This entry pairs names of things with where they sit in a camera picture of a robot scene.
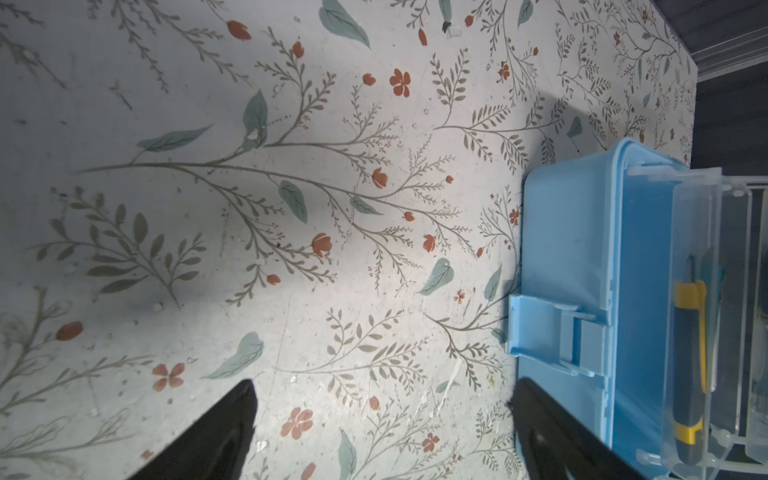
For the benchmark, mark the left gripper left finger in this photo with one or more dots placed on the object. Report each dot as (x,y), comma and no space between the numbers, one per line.
(215,446)

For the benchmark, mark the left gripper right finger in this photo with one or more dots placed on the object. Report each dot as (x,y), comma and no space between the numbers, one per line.
(555,445)

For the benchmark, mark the blue plastic tool box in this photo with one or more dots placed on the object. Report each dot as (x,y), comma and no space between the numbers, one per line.
(605,239)

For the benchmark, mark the yellow black utility knife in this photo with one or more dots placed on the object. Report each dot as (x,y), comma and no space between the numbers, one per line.
(689,362)

